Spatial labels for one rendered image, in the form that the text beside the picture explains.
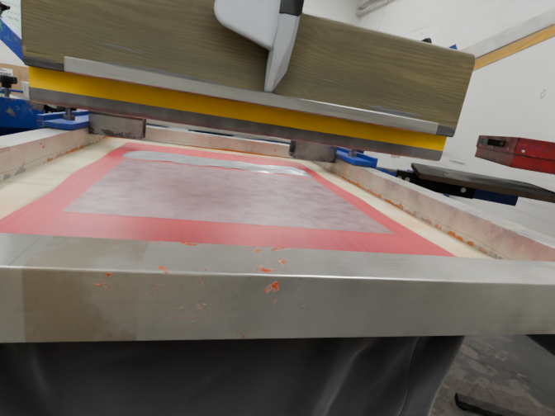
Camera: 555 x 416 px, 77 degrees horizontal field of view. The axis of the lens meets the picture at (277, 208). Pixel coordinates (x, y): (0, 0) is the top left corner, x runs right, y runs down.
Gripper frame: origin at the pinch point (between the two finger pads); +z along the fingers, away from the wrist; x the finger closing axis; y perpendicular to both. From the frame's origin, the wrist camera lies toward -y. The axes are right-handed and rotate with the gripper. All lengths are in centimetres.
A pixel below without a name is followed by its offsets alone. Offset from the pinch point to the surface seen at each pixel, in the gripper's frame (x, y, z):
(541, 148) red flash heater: -51, -91, 1
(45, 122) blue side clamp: -33.1, 28.9, 9.7
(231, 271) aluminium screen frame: 14.9, 3.7, 10.5
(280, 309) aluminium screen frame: 15.2, 1.0, 12.4
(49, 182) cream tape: -12.6, 21.3, 14.0
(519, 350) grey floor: -98, -180, 109
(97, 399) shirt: 5.7, 11.7, 26.9
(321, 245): 2.0, -6.4, 13.9
